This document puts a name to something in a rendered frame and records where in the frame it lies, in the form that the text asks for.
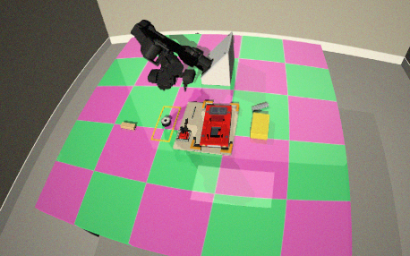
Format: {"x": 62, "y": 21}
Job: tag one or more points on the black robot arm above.
{"x": 154, "y": 43}

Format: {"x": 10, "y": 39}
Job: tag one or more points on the tan wooden block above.
{"x": 128, "y": 126}

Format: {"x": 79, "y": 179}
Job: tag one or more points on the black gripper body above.
{"x": 188, "y": 75}

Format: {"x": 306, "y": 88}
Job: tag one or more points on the black tyre with white hub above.
{"x": 166, "y": 121}

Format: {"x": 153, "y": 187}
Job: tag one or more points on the yellow block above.
{"x": 260, "y": 126}

